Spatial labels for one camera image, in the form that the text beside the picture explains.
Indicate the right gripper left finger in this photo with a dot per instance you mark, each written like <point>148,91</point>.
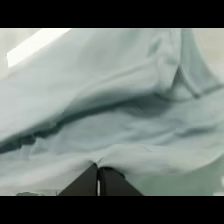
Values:
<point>84,185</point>

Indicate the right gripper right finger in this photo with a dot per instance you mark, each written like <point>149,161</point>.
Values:
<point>115,185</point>

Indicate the pale blue shirt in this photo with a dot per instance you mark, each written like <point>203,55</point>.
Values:
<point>110,100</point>

